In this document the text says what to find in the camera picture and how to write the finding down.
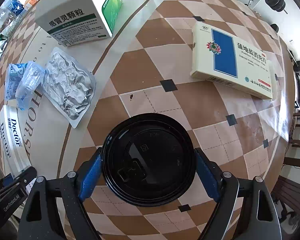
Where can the cream blue medicine box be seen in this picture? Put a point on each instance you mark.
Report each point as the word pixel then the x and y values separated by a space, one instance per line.
pixel 223 58

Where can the blue label water bottle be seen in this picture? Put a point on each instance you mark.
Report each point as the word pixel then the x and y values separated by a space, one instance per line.
pixel 15 7

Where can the checkered brown tablecloth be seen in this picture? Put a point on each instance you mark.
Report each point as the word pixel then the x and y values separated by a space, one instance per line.
pixel 145 68

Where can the white Doctor toothpaste box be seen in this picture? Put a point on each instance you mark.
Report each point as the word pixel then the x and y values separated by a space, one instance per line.
pixel 12 141

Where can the black round plastic lid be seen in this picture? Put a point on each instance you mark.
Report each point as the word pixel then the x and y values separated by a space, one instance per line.
pixel 148 160

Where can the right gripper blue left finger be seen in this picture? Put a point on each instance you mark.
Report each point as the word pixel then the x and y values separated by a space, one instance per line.
pixel 88 175

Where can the silver foil blister pack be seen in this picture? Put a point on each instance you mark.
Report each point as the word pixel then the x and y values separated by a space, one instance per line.
pixel 68 85

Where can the white green medicine box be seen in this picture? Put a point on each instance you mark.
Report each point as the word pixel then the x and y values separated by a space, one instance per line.
pixel 72 22

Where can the dark brown wooden chair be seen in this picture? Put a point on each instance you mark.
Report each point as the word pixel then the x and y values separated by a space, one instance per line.
pixel 286 192

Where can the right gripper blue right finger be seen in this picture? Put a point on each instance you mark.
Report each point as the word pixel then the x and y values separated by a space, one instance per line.
pixel 209 174

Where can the blue plastic wrapper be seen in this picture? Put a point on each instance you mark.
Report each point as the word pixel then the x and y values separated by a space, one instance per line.
pixel 21 81

